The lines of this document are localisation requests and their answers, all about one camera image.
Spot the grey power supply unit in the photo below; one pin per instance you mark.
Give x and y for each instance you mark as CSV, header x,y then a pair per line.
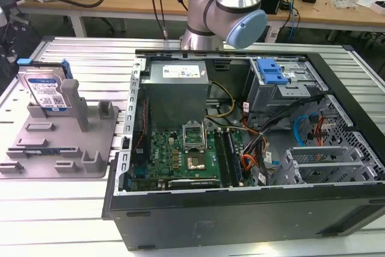
x,y
176,88

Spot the wooden desk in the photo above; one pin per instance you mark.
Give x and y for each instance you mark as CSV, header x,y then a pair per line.
x,y
150,1

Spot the CPU socket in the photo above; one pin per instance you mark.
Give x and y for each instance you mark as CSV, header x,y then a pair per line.
x,y
196,162

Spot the metal disk bay cage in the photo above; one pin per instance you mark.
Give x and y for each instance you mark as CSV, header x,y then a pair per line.
x,y
285,88

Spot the RAM slot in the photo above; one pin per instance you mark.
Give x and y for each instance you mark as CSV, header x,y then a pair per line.
x,y
234,157
222,157

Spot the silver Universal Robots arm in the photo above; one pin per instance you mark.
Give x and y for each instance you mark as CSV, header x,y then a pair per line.
x,y
228,7

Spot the grey parts rack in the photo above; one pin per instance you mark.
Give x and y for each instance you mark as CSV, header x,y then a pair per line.
x,y
57,148

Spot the silver expansion slot bracket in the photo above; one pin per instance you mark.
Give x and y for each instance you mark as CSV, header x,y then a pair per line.
x,y
319,150
325,166

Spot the green Dell motherboard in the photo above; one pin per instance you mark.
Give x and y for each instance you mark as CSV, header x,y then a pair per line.
x,y
180,154

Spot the graphics card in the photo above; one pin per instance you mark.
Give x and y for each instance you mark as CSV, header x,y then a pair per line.
x,y
192,183

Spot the hard disk in blue carrier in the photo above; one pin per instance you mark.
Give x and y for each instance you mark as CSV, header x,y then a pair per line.
x,y
45,88

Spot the black open PC case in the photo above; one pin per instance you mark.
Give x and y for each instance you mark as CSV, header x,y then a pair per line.
x,y
240,215

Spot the RAM stick in rack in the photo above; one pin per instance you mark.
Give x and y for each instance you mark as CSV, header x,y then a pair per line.
x,y
42,150

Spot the blue disk bay latch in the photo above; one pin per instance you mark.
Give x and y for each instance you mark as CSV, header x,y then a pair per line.
x,y
270,72

